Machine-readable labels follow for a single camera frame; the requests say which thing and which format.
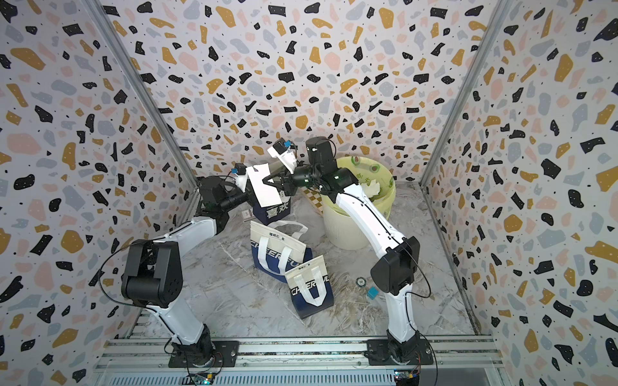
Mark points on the navy white tote bag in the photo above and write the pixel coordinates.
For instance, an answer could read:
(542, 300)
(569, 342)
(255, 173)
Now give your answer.
(277, 248)

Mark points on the white plastic trash bin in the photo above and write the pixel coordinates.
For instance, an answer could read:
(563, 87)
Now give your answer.
(342, 231)

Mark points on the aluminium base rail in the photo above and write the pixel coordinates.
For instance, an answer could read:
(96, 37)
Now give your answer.
(442, 360)

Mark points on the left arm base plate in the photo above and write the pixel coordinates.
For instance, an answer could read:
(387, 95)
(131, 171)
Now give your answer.
(216, 354)

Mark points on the yellow-green bin liner bag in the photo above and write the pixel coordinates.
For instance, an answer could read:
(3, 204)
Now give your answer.
(368, 171)

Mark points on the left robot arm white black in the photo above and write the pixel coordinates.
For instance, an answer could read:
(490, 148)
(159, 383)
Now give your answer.
(153, 274)

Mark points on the small teal cube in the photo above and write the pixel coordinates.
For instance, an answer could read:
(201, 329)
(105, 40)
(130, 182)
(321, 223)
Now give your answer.
(372, 293)

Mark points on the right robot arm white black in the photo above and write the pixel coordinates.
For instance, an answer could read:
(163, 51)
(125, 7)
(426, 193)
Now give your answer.
(398, 255)

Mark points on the wooden checkerboard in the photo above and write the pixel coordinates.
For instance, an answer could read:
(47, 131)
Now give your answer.
(314, 198)

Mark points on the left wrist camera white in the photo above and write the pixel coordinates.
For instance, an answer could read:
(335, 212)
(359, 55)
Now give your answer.
(240, 174)

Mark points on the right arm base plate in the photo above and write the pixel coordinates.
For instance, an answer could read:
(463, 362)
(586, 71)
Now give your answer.
(382, 352)

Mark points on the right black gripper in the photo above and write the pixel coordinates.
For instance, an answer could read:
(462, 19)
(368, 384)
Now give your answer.
(289, 185)

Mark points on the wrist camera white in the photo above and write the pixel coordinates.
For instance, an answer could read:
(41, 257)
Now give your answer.
(283, 151)
(240, 174)

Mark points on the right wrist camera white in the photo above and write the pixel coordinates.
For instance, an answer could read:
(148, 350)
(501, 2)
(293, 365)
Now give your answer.
(283, 151)

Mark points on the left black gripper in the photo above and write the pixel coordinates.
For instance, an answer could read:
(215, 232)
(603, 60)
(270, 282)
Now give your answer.
(249, 196)

